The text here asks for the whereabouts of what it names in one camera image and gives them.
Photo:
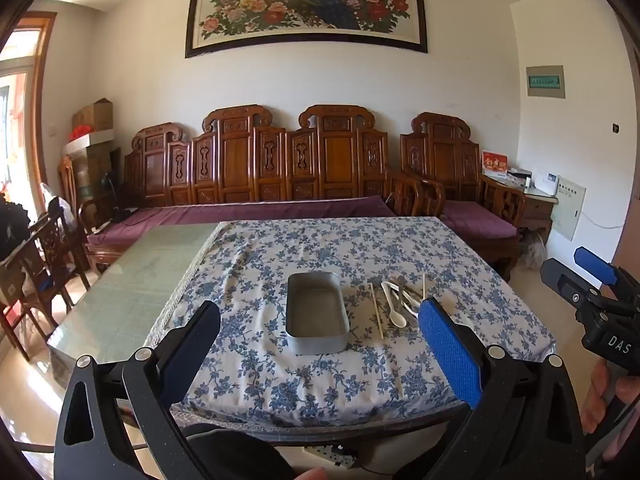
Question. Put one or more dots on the wooden chopstick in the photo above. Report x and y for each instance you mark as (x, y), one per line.
(424, 290)
(376, 310)

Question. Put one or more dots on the carved wooden sofa bench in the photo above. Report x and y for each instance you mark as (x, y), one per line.
(235, 160)

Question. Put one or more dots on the white device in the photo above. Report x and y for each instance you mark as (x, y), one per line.
(545, 182)

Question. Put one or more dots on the purple armchair cushion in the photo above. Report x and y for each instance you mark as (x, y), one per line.
(475, 220)

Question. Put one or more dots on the wooden door frame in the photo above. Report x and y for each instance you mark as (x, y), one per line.
(42, 85)

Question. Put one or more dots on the small dark box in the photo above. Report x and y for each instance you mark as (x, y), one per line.
(520, 176)

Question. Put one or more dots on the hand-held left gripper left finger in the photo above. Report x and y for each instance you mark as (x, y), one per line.
(192, 345)

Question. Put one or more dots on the red decoration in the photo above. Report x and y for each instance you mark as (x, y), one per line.
(79, 133)

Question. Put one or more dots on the black bag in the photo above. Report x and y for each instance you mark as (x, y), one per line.
(12, 230)

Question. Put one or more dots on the wooden side table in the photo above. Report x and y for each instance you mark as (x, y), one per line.
(537, 210)

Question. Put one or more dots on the metal fork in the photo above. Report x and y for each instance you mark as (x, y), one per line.
(404, 287)

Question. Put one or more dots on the white plastic bag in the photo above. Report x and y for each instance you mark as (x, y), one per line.
(55, 202)

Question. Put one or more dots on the blue floral tablecloth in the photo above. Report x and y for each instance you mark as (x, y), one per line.
(325, 240)

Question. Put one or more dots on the purple bench cushion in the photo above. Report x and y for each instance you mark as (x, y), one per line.
(175, 215)

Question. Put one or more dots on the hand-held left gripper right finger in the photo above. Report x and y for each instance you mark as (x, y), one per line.
(450, 355)

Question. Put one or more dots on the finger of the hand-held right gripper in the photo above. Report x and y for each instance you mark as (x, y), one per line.
(595, 265)
(560, 280)

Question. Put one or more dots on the person's left hand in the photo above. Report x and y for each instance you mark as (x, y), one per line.
(310, 474)

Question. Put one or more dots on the metal tin box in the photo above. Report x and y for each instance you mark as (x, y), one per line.
(315, 310)

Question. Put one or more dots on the carved wooden armchair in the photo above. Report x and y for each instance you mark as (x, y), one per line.
(445, 155)

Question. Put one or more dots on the person's right hand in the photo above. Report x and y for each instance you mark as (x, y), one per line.
(595, 400)

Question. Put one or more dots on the grey fluffy mop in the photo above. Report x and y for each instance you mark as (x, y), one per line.
(534, 250)

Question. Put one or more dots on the green labelled wall panel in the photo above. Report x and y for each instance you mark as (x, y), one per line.
(545, 81)

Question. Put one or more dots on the large box with white lid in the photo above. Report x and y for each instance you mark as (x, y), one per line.
(92, 160)

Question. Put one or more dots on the black desk lamp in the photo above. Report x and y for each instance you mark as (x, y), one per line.
(109, 182)

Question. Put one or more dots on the grey metal wall panel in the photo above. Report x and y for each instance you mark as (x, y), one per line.
(567, 207)

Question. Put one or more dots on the framed peacock flower painting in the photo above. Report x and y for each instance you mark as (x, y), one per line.
(300, 5)

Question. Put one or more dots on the white power strip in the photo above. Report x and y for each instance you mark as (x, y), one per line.
(332, 452)

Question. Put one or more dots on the brown cardboard box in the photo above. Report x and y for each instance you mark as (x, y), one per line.
(95, 115)

